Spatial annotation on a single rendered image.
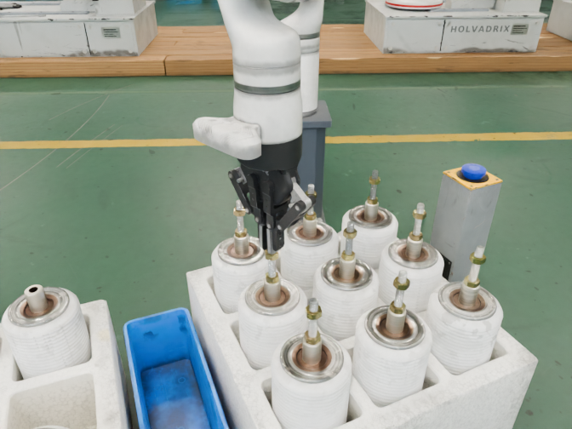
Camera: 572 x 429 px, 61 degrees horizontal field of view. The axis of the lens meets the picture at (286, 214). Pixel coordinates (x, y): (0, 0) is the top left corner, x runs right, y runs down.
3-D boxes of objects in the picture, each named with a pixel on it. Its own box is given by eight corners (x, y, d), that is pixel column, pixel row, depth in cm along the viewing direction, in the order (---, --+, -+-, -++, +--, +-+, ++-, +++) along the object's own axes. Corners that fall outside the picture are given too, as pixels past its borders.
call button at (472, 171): (454, 175, 85) (456, 165, 84) (472, 171, 86) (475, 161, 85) (471, 185, 82) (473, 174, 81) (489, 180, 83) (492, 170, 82)
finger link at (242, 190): (246, 163, 62) (269, 203, 61) (239, 168, 63) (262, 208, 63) (229, 169, 60) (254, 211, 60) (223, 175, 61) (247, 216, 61)
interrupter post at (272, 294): (271, 290, 68) (271, 271, 67) (284, 297, 67) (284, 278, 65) (260, 299, 67) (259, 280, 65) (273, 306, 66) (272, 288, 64)
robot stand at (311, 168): (269, 204, 138) (266, 100, 122) (320, 203, 138) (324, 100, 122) (269, 233, 125) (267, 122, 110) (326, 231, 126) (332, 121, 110)
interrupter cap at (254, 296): (269, 274, 72) (269, 270, 71) (311, 295, 67) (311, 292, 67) (233, 300, 67) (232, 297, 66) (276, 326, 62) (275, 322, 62)
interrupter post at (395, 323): (403, 323, 63) (406, 303, 61) (404, 336, 61) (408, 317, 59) (384, 322, 63) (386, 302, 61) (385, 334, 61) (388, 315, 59)
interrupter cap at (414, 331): (420, 311, 65) (421, 306, 65) (428, 354, 59) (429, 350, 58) (363, 306, 66) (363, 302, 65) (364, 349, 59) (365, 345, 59)
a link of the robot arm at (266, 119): (188, 139, 52) (182, 81, 49) (264, 112, 59) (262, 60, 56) (246, 164, 47) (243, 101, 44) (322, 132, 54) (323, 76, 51)
